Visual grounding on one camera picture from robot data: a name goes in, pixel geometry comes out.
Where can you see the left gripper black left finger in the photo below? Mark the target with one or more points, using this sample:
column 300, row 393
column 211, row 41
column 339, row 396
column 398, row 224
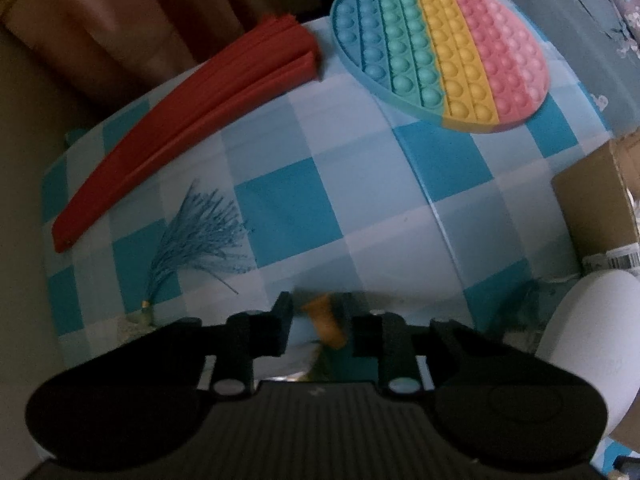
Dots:
column 147, row 398

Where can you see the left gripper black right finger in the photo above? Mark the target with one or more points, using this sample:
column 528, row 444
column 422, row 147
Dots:
column 496, row 405

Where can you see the beige cloth piece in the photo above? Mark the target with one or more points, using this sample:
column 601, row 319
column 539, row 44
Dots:
column 320, row 312

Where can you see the clear jar with white lid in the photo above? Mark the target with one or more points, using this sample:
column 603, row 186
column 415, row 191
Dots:
column 594, row 334

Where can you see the blue tassel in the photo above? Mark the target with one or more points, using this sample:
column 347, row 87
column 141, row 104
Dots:
column 206, row 235

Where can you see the open cardboard box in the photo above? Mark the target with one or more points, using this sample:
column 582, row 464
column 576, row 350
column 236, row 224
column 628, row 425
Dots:
column 599, row 199

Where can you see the rainbow round pop-it toy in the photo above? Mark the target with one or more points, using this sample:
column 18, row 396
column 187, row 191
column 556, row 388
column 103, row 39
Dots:
column 465, row 65

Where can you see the pink gold curtain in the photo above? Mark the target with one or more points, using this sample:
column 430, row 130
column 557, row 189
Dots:
column 114, row 50

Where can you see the red folded fan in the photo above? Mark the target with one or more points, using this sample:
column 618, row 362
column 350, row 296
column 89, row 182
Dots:
column 276, row 56

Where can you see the blue floral bedsheet mattress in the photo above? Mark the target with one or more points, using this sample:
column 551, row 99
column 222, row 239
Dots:
column 596, row 42

